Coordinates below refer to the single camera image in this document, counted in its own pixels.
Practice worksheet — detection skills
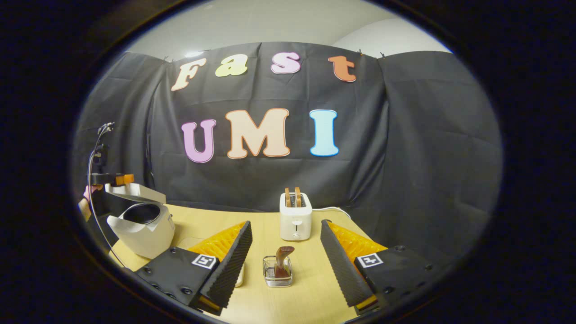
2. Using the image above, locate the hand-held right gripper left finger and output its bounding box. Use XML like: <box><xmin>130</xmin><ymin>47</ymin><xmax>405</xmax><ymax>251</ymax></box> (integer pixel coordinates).
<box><xmin>134</xmin><ymin>220</ymin><xmax>253</xmax><ymax>315</ymax></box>

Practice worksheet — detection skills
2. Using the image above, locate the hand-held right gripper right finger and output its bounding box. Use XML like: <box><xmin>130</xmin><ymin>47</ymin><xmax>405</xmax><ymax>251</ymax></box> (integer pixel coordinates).
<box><xmin>320</xmin><ymin>220</ymin><xmax>435</xmax><ymax>315</ymax></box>

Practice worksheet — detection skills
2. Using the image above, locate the clear chopstick holder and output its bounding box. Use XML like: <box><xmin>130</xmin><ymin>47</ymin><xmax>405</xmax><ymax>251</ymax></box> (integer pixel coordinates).
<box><xmin>263</xmin><ymin>255</ymin><xmax>293</xmax><ymax>288</ymax></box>

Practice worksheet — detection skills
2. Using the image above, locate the dark wooden spoon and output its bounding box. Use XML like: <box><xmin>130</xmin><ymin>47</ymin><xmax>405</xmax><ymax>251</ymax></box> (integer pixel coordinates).
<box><xmin>273</xmin><ymin>246</ymin><xmax>295</xmax><ymax>278</ymax></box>

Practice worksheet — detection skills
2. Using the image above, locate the white rice cooker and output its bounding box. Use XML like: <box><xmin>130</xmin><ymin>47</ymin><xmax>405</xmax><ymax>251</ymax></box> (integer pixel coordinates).
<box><xmin>105</xmin><ymin>182</ymin><xmax>176</xmax><ymax>260</ymax></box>

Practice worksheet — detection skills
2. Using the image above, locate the white toaster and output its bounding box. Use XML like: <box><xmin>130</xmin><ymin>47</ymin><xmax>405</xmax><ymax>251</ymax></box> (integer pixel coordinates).
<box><xmin>279</xmin><ymin>193</ymin><xmax>313</xmax><ymax>241</ymax></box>

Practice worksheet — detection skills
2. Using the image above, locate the black backdrop cloth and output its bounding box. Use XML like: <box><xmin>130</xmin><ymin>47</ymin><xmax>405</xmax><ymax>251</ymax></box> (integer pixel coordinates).
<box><xmin>72</xmin><ymin>41</ymin><xmax>502</xmax><ymax>252</ymax></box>

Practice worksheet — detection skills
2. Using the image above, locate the thin black cable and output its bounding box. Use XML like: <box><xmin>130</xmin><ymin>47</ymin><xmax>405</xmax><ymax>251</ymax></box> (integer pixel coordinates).
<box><xmin>87</xmin><ymin>122</ymin><xmax>128</xmax><ymax>270</ymax></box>

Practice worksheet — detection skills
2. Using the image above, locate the white toaster cable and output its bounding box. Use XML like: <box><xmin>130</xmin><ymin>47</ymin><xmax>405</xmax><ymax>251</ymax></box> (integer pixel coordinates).
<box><xmin>312</xmin><ymin>207</ymin><xmax>351</xmax><ymax>220</ymax></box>

